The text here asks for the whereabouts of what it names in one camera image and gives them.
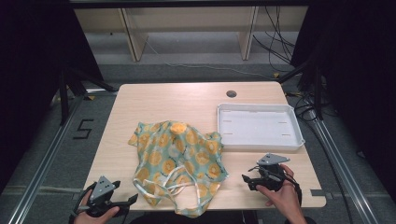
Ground aluminium floor rail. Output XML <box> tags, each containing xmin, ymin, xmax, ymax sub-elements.
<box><xmin>7</xmin><ymin>92</ymin><xmax>89</xmax><ymax>224</ymax></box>
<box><xmin>306</xmin><ymin>108</ymin><xmax>379</xmax><ymax>224</ymax></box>

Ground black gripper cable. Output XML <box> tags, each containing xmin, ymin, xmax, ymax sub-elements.
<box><xmin>281</xmin><ymin>175</ymin><xmax>303</xmax><ymax>207</ymax></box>
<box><xmin>68</xmin><ymin>181</ymin><xmax>97</xmax><ymax>223</ymax></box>

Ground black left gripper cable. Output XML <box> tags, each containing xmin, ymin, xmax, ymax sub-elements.
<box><xmin>68</xmin><ymin>181</ymin><xmax>97</xmax><ymax>223</ymax></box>

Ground black curtain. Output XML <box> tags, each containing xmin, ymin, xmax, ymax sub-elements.
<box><xmin>0</xmin><ymin>0</ymin><xmax>105</xmax><ymax>194</ymax></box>
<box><xmin>290</xmin><ymin>0</ymin><xmax>396</xmax><ymax>188</ymax></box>

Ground black metal stand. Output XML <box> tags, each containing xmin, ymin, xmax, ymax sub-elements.
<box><xmin>276</xmin><ymin>59</ymin><xmax>325</xmax><ymax>121</ymax></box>
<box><xmin>50</xmin><ymin>66</ymin><xmax>118</xmax><ymax>126</ymax></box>

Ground person's right hand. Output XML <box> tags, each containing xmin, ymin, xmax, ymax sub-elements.
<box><xmin>255</xmin><ymin>163</ymin><xmax>304</xmax><ymax>218</ymax></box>

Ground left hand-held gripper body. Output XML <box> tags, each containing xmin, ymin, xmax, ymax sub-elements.
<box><xmin>87</xmin><ymin>175</ymin><xmax>129</xmax><ymax>217</ymax></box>

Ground white plastic tray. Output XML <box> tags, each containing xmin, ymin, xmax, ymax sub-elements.
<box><xmin>217</xmin><ymin>103</ymin><xmax>306</xmax><ymax>152</ymax></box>

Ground person's left hand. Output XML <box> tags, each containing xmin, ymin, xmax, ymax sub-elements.
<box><xmin>73</xmin><ymin>189</ymin><xmax>120</xmax><ymax>224</ymax></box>

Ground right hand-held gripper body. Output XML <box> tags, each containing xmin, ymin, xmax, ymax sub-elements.
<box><xmin>255</xmin><ymin>152</ymin><xmax>290</xmax><ymax>191</ymax></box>

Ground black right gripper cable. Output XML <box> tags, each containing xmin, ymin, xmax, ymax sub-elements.
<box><xmin>281</xmin><ymin>175</ymin><xmax>303</xmax><ymax>207</ymax></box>

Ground black floor cables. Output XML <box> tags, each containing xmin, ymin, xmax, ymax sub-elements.
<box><xmin>286</xmin><ymin>91</ymin><xmax>316</xmax><ymax>123</ymax></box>

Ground bundle of black cables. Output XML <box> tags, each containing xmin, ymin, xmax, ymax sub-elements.
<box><xmin>251</xmin><ymin>6</ymin><xmax>297</xmax><ymax>73</ymax></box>

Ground green orange-print shopping bag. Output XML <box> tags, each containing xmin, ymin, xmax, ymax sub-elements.
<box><xmin>128</xmin><ymin>120</ymin><xmax>230</xmax><ymax>218</ymax></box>

